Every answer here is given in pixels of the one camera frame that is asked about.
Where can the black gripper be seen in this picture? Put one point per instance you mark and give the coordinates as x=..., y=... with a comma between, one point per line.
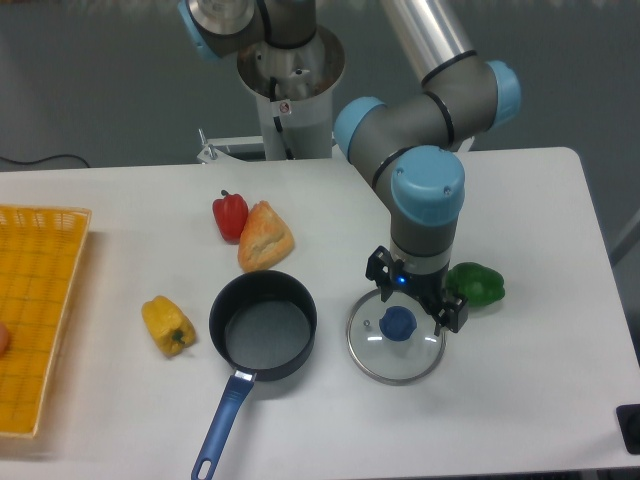
x=449, y=312

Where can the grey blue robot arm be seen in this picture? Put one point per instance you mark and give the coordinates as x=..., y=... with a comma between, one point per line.
x=404, y=152

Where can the triangle bread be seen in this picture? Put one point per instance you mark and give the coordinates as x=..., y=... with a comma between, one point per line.
x=265, y=240

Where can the glass lid blue knob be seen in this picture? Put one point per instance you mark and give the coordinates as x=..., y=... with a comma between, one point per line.
x=394, y=341

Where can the green bell pepper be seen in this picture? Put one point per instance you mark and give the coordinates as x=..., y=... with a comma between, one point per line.
x=481, y=285

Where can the red bell pepper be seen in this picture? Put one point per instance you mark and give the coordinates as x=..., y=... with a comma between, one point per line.
x=230, y=213

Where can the yellow bell pepper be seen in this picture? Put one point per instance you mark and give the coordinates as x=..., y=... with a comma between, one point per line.
x=170, y=329

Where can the black table corner device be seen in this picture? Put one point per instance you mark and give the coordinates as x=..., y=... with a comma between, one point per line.
x=629, y=422

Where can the yellow wicker basket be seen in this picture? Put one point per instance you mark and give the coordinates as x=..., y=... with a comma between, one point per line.
x=41, y=249

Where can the orange item in basket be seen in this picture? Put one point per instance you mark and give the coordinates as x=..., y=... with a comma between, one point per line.
x=5, y=339

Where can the black saucepan blue handle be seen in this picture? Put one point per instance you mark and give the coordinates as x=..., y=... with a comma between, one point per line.
x=263, y=324

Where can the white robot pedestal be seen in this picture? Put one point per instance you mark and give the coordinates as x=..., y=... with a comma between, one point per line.
x=293, y=90

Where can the metal bracket with bolt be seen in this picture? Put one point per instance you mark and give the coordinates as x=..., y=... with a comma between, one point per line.
x=208, y=153

